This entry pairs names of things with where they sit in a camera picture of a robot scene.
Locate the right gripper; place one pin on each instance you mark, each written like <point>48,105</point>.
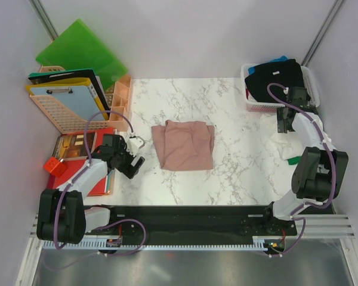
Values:
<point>282,126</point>

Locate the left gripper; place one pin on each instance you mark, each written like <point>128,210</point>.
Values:
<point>128,170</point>

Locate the white t shirt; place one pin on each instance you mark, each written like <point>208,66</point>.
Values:
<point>288,145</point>

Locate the pink t shirt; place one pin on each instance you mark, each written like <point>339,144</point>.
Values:
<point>184,146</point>

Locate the green t shirt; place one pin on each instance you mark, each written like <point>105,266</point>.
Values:
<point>294,160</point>

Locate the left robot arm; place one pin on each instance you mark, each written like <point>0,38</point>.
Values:
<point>62,217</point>

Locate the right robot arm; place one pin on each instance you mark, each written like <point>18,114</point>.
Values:
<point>318,176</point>

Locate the teal folder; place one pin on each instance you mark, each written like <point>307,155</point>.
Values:
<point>111,175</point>

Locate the white laundry basket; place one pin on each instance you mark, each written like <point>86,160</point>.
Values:
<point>253,106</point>

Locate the brown book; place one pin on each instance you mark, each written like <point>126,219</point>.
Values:
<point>70,147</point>

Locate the orange desk organizer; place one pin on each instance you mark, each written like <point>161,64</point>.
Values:
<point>119,98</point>

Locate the red cube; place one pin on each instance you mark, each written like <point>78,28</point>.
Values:
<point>55,167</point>

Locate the red folder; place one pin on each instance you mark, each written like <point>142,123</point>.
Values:
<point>95,139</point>

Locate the pink file rack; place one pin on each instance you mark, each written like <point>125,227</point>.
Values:
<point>65,120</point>

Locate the blue clipboard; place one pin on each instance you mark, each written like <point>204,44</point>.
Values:
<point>81,99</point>

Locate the yellow folder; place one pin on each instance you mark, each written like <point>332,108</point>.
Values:
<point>75,82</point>

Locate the black folder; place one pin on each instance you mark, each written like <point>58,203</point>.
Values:
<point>38,78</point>

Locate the green plastic folder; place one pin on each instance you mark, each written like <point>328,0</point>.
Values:
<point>78,47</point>

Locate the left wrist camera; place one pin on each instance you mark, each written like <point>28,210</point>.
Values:
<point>135,143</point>

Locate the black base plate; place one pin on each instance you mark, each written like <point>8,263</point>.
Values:
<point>189,216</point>

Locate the aluminium frame rail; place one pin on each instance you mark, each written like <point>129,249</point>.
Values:
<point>312,225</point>

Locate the white cable duct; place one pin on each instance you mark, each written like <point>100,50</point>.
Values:
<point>108,243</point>

